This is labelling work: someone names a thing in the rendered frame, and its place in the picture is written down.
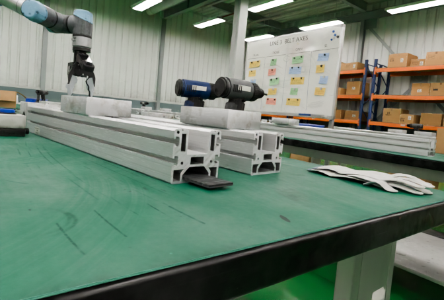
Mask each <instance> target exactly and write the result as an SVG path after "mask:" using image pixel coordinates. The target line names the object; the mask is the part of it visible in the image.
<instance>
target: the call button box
mask: <svg viewBox="0 0 444 300"><path fill-rule="evenodd" d="M25 127H26V116H25V115H22V114H17V113H4V112H0V136H19V137H24V136H25V134H29V129H28V128H25Z"/></svg>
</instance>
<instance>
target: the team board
mask: <svg viewBox="0 0 444 300"><path fill-rule="evenodd" d="M345 27H346V25H345V24H337V25H334V26H327V27H323V28H317V29H312V30H306V31H302V32H296V33H292V34H285V35H281V36H274V37H271V38H265V39H260V40H254V41H248V45H247V52H246V65H245V73H244V81H250V82H251V83H256V84H257V85H258V86H259V87H260V88H261V89H263V90H264V93H267V94H268V95H267V96H265V95H264V96H263V97H262V98H259V99H257V100H255V101H252V102H250V101H246V102H244V103H245V107H244V111H247V112H259V113H261V114H270V115H279V116H296V117H306V118H322V119H327V120H329V123H328V129H334V120H335V117H336V105H337V98H338V87H339V80H340V69H341V62H342V52H343V45H344V34H345Z"/></svg>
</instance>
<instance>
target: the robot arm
mask: <svg viewBox="0 0 444 300"><path fill-rule="evenodd" d="M0 6H5V7H7V8H9V9H11V10H13V11H14V12H16V13H18V14H20V15H22V16H24V17H26V18H27V19H28V20H30V21H32V22H36V23H38V24H41V25H42V26H45V27H46V29H47V30H48V31H49V32H52V33H56V34H73V38H72V39H71V40H72V41H73V42H72V46H73V49H72V50H73V53H74V56H73V62H69V63H68V65H67V78H68V83H67V84H66V86H65V87H66V89H67V94H68V96H71V95H72V94H73V89H74V85H75V83H76V82H77V78H76V76H78V77H84V78H86V81H85V82H86V84H87V85H86V88H87V90H88V92H89V97H93V93H94V87H95V81H96V78H95V75H94V72H93V71H94V68H95V66H94V64H93V62H92V61H91V59H90V57H89V55H88V54H89V53H90V52H91V49H92V35H93V14H92V13H91V12H89V11H86V10H82V9H76V10H74V13H73V15H62V14H60V13H58V12H56V11H55V10H53V9H51V8H49V7H47V6H45V5H43V4H42V3H41V2H39V1H35V0H0ZM87 76H88V77H87Z"/></svg>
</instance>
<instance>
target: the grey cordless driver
mask: <svg viewBox="0 0 444 300"><path fill-rule="evenodd" d="M214 91H215V94H216V95H217V96H218V97H221V98H227V99H229V101H228V102H226V103H225V109H229V110H241V111H244V107H245V103H244V102H246V101H250V102H252V101H255V100H257V99H259V98H262V97H263V96H264V95H265V96H267V95H268V94H267V93H264V90H263V89H261V88H260V87H259V86H258V85H257V84H256V83H251V82H250V81H243V80H240V79H234V78H230V77H220V78H218V79H217V80H216V82H215V85H214Z"/></svg>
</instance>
